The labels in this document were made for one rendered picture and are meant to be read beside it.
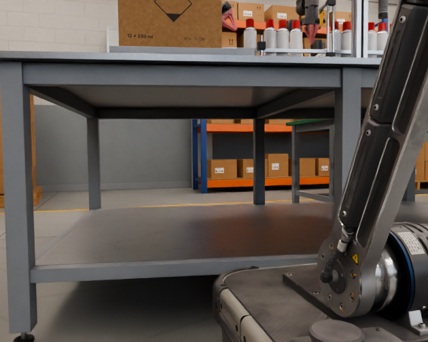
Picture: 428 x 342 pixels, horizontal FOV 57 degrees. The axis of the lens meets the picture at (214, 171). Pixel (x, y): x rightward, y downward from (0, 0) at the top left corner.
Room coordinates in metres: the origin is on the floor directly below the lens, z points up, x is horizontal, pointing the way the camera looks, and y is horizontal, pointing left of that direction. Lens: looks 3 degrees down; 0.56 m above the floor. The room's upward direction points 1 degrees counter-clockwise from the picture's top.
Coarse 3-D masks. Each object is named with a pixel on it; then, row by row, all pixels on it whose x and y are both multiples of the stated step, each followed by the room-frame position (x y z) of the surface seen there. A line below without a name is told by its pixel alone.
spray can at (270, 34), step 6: (270, 24) 1.61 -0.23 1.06; (270, 30) 1.60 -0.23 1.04; (264, 36) 1.62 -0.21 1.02; (270, 36) 1.60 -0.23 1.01; (276, 36) 1.62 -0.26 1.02; (270, 42) 1.60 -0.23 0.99; (276, 42) 1.62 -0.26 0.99; (264, 54) 1.62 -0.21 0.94; (270, 54) 1.60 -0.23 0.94; (276, 54) 1.62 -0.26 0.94
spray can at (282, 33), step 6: (282, 24) 1.62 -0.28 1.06; (282, 30) 1.61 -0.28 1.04; (282, 36) 1.61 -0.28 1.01; (288, 36) 1.62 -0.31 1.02; (282, 42) 1.61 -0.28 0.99; (288, 42) 1.62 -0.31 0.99; (282, 48) 1.61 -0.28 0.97; (288, 48) 1.62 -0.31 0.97; (282, 54) 1.61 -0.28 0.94; (288, 54) 1.62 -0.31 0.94
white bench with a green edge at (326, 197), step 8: (304, 120) 3.17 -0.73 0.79; (312, 120) 3.05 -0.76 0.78; (320, 120) 2.93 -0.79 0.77; (328, 120) 2.90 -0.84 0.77; (296, 128) 3.42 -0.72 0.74; (304, 128) 3.28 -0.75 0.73; (312, 128) 3.15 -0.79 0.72; (320, 128) 3.03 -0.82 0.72; (328, 128) 2.92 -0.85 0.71; (296, 136) 3.44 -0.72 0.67; (296, 144) 3.44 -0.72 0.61; (296, 152) 3.44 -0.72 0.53; (296, 160) 3.44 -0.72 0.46; (296, 168) 3.44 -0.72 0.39; (296, 176) 3.44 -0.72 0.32; (296, 184) 3.44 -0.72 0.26; (296, 192) 3.42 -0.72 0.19; (304, 192) 3.29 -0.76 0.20; (416, 192) 3.40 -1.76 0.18; (424, 192) 3.42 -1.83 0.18; (296, 200) 3.44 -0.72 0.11; (320, 200) 3.03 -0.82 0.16; (328, 200) 2.91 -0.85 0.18
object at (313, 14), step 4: (308, 8) 1.70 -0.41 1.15; (312, 8) 1.69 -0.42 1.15; (316, 8) 1.69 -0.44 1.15; (308, 12) 1.70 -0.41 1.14; (312, 12) 1.69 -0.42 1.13; (316, 12) 1.69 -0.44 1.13; (308, 16) 1.70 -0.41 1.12; (312, 16) 1.69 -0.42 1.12; (316, 16) 1.69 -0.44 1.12; (300, 20) 1.71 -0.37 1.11; (316, 20) 1.69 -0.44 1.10; (324, 20) 1.70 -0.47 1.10; (300, 24) 1.73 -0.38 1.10
